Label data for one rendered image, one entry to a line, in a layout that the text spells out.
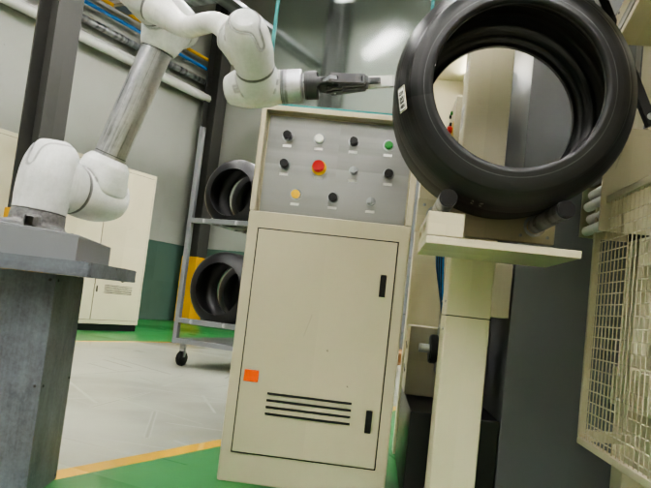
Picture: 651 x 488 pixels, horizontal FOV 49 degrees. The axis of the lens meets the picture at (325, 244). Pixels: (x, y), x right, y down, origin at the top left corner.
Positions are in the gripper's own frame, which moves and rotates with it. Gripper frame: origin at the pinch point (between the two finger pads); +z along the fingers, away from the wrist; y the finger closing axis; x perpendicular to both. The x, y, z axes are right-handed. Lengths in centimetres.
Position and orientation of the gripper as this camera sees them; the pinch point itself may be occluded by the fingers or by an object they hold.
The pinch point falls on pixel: (381, 81)
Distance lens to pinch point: 192.1
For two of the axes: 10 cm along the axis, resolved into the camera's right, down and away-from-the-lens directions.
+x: 0.3, 10.0, -0.9
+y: 0.7, 0.9, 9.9
